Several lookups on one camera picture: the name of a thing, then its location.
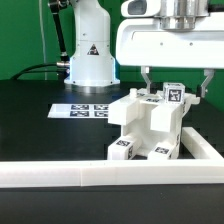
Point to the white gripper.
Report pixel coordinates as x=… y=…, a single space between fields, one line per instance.
x=172 y=33

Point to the white flat tagged plate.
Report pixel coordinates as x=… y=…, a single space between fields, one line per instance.
x=78 y=111

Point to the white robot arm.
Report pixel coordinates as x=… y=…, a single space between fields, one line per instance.
x=92 y=64

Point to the white chair seat part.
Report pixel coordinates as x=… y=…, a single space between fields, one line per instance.
x=150 y=138

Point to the white tagged cube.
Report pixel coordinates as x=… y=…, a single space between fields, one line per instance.
x=173 y=92

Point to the white boundary fence frame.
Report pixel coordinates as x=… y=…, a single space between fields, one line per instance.
x=204 y=168

